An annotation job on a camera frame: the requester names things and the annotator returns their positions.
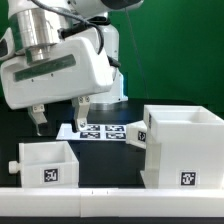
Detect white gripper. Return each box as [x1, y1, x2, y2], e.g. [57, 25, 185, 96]
[1, 37, 114, 136]

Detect white drawer with knob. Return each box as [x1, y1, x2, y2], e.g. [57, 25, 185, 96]
[8, 141, 79, 188]

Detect small white drawer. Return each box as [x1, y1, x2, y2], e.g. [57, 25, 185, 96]
[126, 120, 147, 149]

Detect large white drawer housing box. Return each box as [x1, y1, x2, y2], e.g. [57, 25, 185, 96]
[141, 105, 224, 189]

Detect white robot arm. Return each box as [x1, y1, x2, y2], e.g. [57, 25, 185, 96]
[0, 0, 144, 134]

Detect marker tag sheet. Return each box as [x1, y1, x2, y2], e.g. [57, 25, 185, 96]
[56, 123, 126, 141]

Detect white front barrier rail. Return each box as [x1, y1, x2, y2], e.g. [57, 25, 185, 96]
[0, 188, 224, 218]

